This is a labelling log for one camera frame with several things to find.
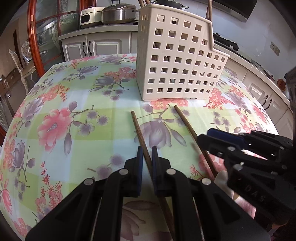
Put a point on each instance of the brown chopstick compartment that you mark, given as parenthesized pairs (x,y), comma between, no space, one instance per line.
(143,3)
(209,11)

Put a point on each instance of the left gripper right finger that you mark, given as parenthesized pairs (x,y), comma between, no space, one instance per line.
(163,175)

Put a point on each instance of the black range hood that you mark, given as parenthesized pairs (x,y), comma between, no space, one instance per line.
(239,9)

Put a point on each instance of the white perforated utensil basket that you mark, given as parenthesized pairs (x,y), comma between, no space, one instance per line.
(176,57)

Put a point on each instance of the white dining chair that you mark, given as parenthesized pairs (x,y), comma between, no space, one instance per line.
(24,72)

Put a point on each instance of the silver rice cooker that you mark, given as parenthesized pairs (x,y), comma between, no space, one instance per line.
(118,14)

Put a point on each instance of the floral tablecloth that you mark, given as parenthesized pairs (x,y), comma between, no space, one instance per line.
(76,123)

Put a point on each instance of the brown chopstick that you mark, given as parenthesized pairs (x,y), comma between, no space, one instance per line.
(195,137)
(162,201)

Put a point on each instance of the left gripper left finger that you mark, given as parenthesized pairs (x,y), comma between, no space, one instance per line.
(132,181)

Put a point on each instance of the white small cooker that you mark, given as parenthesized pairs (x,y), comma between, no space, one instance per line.
(91,17)

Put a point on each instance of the black gas stove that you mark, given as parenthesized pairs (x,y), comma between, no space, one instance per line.
(224,42)

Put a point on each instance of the black stock pot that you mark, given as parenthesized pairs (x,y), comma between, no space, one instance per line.
(172,4)

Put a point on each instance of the oil bottle on counter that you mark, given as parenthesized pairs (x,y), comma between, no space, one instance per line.
(281,84)

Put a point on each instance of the red wooden glass door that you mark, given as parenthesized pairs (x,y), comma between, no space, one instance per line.
(48,20)

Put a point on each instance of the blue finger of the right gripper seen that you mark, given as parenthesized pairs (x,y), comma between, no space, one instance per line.
(222,141)

